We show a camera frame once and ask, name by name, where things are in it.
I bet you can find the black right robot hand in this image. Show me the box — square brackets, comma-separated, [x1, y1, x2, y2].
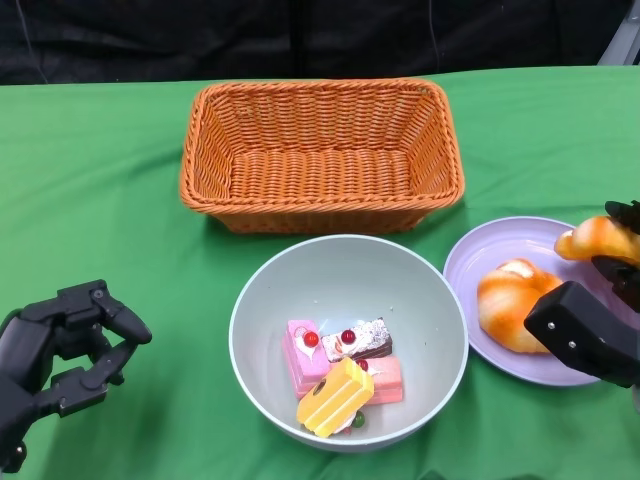
[523, 199, 640, 389]

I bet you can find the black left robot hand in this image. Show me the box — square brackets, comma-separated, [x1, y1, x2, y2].
[0, 278, 153, 474]

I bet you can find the orange striped bread roll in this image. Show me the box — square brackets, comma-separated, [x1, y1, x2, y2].
[477, 258, 565, 355]
[554, 215, 640, 264]

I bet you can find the pink layered cake slice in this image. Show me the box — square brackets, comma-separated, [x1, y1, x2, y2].
[349, 355, 404, 404]

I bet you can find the chocolate cake slice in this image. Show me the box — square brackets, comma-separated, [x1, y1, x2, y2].
[319, 316, 394, 364]

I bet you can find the pale green bowl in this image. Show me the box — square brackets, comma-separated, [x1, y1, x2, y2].
[228, 234, 470, 454]

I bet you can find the small fruit topped cake piece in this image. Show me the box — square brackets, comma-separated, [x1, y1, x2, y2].
[339, 409, 367, 435]

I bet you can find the yellow cake slice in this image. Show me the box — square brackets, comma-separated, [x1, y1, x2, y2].
[295, 357, 376, 439]

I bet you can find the pink cake slice with heart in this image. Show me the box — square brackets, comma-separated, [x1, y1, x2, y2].
[282, 318, 331, 400]

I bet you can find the lavender plate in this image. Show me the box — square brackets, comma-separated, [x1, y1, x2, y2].
[443, 215, 640, 387]

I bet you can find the orange wicker basket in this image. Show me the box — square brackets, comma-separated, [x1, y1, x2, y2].
[179, 79, 465, 235]

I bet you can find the green tablecloth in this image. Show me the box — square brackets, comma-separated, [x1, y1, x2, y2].
[0, 64, 640, 480]

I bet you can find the black backdrop cloth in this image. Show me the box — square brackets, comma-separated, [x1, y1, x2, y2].
[0, 0, 640, 86]

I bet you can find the grey metal frame leg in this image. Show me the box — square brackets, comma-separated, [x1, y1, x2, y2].
[594, 14, 640, 66]

